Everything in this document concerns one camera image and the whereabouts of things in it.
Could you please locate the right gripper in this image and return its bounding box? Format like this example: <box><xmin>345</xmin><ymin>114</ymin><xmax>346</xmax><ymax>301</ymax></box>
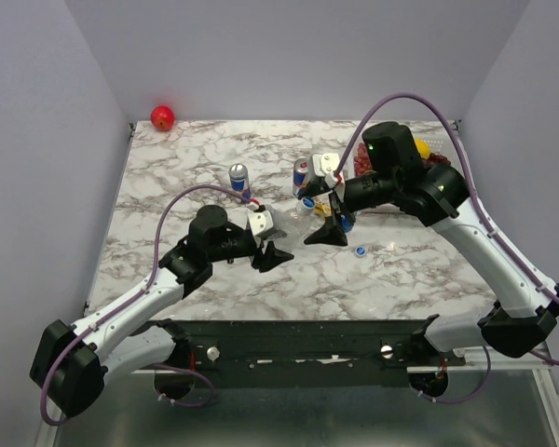
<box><xmin>297</xmin><ymin>171</ymin><xmax>398</xmax><ymax>248</ymax></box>

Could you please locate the blue label plastic bottle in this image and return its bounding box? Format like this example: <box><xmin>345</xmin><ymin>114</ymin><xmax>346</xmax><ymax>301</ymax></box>
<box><xmin>341</xmin><ymin>216</ymin><xmax>354</xmax><ymax>233</ymax></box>

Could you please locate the clear plastic bottle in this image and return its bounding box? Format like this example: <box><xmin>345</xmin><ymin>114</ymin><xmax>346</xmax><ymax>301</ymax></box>
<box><xmin>269</xmin><ymin>199</ymin><xmax>315</xmax><ymax>252</ymax></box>

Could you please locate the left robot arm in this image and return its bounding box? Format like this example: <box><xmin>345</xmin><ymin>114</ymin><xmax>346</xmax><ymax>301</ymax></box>
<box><xmin>30</xmin><ymin>203</ymin><xmax>296</xmax><ymax>426</ymax></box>

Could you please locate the yellow snack packet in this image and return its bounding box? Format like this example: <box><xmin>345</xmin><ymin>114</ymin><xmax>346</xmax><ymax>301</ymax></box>
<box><xmin>313</xmin><ymin>201</ymin><xmax>332</xmax><ymax>219</ymax></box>

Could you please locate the right blue energy drink can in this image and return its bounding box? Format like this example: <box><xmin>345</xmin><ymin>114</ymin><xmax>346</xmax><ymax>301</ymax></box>
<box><xmin>293</xmin><ymin>157</ymin><xmax>308</xmax><ymax>197</ymax></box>

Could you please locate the blue energy drink can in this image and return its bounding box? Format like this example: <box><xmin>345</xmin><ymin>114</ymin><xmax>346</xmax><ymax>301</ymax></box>
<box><xmin>293</xmin><ymin>157</ymin><xmax>308</xmax><ymax>197</ymax></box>
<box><xmin>228</xmin><ymin>163</ymin><xmax>251</xmax><ymax>199</ymax></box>

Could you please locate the red grape bunch left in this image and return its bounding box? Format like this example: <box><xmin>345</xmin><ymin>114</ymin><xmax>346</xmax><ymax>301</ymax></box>
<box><xmin>353</xmin><ymin>142</ymin><xmax>372</xmax><ymax>176</ymax></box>

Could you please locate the left blue energy drink can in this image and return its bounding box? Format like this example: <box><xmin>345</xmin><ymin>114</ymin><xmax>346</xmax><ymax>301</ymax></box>
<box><xmin>228</xmin><ymin>163</ymin><xmax>251</xmax><ymax>199</ymax></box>

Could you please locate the yellow mango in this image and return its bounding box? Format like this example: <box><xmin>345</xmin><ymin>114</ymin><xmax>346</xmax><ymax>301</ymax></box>
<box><xmin>415</xmin><ymin>139</ymin><xmax>432</xmax><ymax>160</ymax></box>

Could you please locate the dark red grape bunch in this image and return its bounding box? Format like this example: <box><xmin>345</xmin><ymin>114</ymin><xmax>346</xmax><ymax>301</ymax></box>
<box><xmin>421</xmin><ymin>152</ymin><xmax>451</xmax><ymax>169</ymax></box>

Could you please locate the white plastic basket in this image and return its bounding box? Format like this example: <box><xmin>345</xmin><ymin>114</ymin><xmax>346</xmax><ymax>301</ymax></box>
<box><xmin>346</xmin><ymin>132</ymin><xmax>462</xmax><ymax>173</ymax></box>

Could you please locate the red apple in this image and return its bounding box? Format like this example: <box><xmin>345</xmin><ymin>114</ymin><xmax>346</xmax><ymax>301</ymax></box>
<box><xmin>150</xmin><ymin>105</ymin><xmax>175</xmax><ymax>132</ymax></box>

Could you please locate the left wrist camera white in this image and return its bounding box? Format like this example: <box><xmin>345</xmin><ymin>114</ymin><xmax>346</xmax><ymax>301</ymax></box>
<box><xmin>248</xmin><ymin>210</ymin><xmax>276</xmax><ymax>240</ymax></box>

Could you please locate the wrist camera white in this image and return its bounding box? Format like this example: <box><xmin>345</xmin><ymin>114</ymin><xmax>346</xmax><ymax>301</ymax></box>
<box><xmin>304</xmin><ymin>153</ymin><xmax>345</xmax><ymax>188</ymax></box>
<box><xmin>248</xmin><ymin>210</ymin><xmax>276</xmax><ymax>240</ymax></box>

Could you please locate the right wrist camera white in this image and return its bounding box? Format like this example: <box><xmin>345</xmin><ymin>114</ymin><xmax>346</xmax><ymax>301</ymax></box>
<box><xmin>304</xmin><ymin>153</ymin><xmax>345</xmax><ymax>188</ymax></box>

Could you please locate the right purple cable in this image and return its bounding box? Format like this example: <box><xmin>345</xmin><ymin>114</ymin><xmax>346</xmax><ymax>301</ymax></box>
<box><xmin>334</xmin><ymin>92</ymin><xmax>559</xmax><ymax>404</ymax></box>

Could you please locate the purple cable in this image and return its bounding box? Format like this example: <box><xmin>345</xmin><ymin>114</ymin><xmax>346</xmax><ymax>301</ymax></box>
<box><xmin>39</xmin><ymin>184</ymin><xmax>262</xmax><ymax>427</ymax></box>
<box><xmin>334</xmin><ymin>92</ymin><xmax>559</xmax><ymax>404</ymax></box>

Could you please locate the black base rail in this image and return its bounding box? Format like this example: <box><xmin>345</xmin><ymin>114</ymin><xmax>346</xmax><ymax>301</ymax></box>
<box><xmin>140</xmin><ymin>319</ymin><xmax>465</xmax><ymax>389</ymax></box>

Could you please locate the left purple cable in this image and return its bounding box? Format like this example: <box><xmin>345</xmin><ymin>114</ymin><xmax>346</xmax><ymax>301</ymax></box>
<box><xmin>39</xmin><ymin>184</ymin><xmax>262</xmax><ymax>427</ymax></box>

